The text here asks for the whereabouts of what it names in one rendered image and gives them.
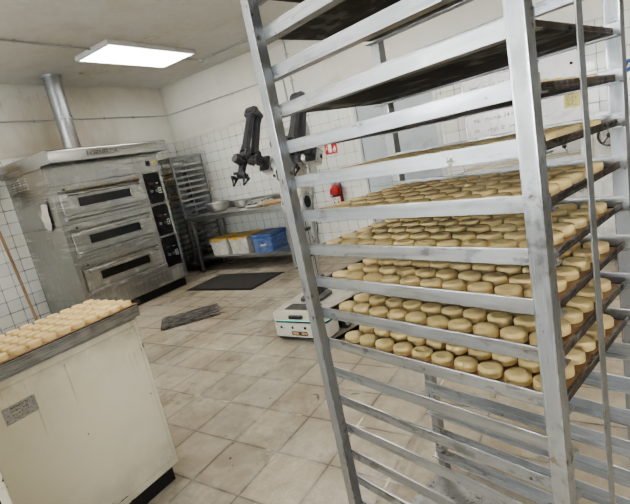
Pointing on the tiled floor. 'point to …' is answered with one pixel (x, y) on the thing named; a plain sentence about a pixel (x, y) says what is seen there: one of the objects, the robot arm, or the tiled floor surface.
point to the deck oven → (97, 223)
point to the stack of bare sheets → (189, 317)
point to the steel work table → (246, 214)
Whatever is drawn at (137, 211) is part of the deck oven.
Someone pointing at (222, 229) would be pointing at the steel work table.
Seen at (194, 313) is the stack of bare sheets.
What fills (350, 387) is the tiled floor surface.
